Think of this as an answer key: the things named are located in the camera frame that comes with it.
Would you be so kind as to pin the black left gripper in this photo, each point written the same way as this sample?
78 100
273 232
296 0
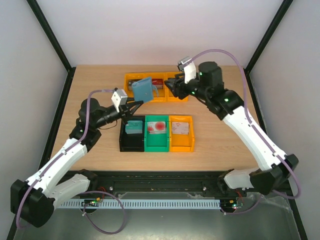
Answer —
125 110

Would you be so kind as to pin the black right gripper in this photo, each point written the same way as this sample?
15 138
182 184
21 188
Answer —
182 85

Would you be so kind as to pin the blue leather card holder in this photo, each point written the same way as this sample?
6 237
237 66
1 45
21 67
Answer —
143 90

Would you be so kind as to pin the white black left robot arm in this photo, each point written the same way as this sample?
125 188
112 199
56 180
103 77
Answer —
35 199

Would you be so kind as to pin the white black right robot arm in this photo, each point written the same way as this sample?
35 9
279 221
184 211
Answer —
205 83

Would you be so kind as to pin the red card in rear bin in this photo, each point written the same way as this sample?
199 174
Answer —
158 83

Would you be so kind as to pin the teal credit card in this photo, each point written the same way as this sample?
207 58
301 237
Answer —
134 127

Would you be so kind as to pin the dark card in rear bin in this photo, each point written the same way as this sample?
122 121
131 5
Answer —
129 85

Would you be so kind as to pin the white red circle card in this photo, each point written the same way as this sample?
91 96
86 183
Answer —
156 127

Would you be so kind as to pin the white patterned card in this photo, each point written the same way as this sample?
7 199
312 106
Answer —
180 128

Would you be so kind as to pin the orange rear triple bin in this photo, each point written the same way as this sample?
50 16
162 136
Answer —
163 94

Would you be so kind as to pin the black plastic bin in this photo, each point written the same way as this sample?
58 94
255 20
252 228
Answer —
132 142

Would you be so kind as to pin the green plastic bin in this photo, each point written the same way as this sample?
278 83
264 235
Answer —
158 142

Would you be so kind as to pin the orange front plastic bin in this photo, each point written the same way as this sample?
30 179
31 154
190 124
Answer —
180 142

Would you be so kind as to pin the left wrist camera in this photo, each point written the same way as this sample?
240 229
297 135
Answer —
119 97

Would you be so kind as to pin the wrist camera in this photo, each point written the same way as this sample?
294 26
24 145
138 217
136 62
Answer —
119 97
187 66

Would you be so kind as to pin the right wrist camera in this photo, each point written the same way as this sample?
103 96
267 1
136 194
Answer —
187 66

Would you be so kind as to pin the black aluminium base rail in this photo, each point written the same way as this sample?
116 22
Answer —
205 183

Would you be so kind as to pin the light blue slotted cable duct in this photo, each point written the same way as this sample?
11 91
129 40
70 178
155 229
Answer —
135 204

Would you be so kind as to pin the black frame post left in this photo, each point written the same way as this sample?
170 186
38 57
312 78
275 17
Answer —
42 20

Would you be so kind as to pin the black frame post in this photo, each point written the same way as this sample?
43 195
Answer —
276 20
42 20

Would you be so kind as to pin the black frame post right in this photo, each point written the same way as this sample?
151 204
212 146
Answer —
276 20

